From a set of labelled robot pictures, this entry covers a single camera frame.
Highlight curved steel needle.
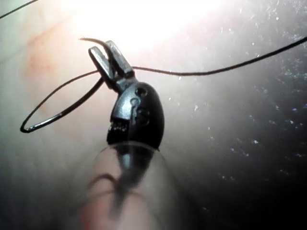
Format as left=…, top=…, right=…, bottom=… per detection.
left=20, top=37, right=113, bottom=134

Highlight black thread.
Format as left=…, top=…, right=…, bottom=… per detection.
left=0, top=0, right=307, bottom=132

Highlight left arm needle driver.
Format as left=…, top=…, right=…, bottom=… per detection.
left=106, top=77, right=165, bottom=151

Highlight tissue pad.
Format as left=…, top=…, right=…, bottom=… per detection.
left=0, top=0, right=307, bottom=230

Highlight left arm needle driver jaw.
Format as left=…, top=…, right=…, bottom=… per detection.
left=105, top=40, right=135, bottom=84
left=88, top=46, right=116, bottom=90

